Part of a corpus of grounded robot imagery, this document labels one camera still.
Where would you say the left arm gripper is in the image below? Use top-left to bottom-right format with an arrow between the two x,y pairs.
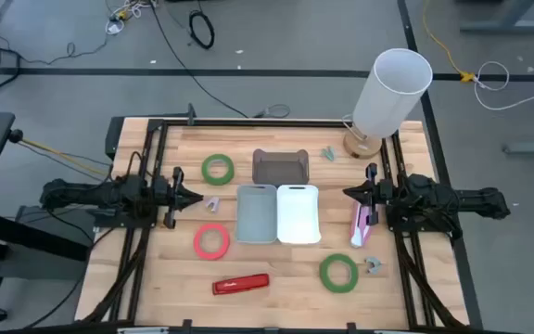
164,167 -> 205,230

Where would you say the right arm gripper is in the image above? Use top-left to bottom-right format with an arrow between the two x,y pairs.
342,162 -> 382,227

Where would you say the green tape roll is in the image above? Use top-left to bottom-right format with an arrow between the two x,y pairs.
318,252 -> 360,294
200,153 -> 235,186

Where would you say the red tape roll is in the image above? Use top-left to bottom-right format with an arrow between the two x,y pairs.
193,223 -> 231,261

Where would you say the grey staple remover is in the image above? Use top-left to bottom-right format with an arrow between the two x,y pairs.
363,256 -> 384,276

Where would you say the red stapler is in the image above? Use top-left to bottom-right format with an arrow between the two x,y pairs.
211,273 -> 271,296

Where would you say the white plastic bin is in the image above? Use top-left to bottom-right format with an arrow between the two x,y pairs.
276,184 -> 323,245

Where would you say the grey plastic bin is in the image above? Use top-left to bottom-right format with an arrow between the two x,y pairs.
235,184 -> 279,245

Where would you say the brown translucent bin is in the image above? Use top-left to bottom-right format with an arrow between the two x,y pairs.
251,148 -> 311,186

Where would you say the white shade table lamp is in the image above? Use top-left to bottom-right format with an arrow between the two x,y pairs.
342,47 -> 434,161

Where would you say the black knob yellow rod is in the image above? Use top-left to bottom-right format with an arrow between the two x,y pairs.
7,128 -> 110,178

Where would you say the grey table leg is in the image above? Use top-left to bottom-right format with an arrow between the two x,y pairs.
459,0 -> 534,34

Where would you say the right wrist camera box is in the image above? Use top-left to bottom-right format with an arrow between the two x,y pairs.
377,178 -> 399,208

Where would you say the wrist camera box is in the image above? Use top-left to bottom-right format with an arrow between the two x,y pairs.
153,178 -> 173,205
377,178 -> 399,208

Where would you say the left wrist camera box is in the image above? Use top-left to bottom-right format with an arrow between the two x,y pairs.
153,178 -> 173,205

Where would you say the white lamp cable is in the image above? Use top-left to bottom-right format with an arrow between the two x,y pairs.
340,112 -> 370,143

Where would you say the black aluminium frame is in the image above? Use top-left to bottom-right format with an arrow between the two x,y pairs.
81,104 -> 470,334

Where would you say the black cable bundle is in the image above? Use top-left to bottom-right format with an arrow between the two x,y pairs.
81,226 -> 150,324
394,231 -> 467,328

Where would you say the grey cable loop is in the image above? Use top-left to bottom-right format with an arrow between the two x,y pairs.
252,104 -> 292,120

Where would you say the long black floor cable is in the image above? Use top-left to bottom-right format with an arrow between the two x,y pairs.
148,0 -> 249,119

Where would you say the yellow extension cable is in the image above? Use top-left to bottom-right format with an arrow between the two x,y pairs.
422,0 -> 477,84

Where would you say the white floor cable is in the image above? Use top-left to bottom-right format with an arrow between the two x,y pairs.
473,60 -> 534,111

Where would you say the coiled black cable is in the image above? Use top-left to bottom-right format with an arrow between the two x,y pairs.
187,9 -> 216,50

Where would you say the white cable bundle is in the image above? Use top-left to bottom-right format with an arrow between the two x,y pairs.
104,0 -> 159,36

